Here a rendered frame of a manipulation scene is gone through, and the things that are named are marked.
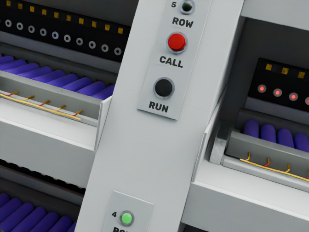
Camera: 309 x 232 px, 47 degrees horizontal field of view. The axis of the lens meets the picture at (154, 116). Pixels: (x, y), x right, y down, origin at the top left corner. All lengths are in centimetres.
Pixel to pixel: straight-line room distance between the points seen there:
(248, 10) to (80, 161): 21
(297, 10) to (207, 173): 17
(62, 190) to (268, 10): 37
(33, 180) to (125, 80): 28
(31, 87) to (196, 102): 20
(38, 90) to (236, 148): 23
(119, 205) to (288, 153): 18
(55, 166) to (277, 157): 23
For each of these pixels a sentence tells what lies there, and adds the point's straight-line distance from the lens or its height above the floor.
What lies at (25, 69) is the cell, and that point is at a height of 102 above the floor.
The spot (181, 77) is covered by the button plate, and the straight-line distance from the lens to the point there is 32.
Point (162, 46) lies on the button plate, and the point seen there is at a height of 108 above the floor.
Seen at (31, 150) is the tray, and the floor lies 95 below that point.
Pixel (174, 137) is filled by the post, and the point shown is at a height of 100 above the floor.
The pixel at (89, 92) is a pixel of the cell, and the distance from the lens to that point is 45.
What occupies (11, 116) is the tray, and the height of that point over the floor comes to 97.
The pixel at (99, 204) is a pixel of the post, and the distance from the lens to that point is 35.
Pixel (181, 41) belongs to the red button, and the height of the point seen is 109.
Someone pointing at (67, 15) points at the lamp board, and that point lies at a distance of 55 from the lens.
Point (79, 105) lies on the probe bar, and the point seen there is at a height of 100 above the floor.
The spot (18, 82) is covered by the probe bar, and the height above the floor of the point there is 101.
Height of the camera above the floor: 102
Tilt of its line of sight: 2 degrees down
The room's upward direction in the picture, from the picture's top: 16 degrees clockwise
